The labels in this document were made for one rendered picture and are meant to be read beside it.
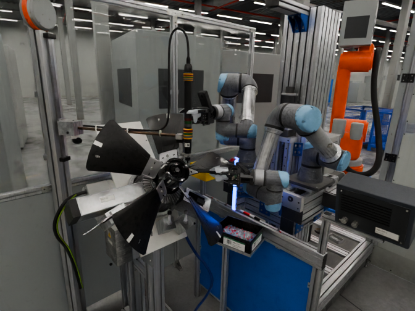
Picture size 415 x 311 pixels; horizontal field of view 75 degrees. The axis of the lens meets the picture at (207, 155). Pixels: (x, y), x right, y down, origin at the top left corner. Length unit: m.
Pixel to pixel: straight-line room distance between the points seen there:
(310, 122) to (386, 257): 1.92
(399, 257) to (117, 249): 2.29
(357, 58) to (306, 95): 3.19
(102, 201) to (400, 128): 2.23
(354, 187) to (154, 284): 1.08
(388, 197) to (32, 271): 1.86
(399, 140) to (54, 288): 2.70
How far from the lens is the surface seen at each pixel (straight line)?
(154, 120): 1.40
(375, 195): 1.13
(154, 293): 1.64
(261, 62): 5.55
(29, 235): 1.89
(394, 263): 2.96
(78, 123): 1.51
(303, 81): 1.85
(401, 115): 2.61
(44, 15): 1.57
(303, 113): 1.23
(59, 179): 1.62
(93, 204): 1.19
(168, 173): 1.15
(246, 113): 1.49
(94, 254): 2.09
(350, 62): 5.00
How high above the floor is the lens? 1.61
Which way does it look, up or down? 16 degrees down
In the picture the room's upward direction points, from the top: 2 degrees clockwise
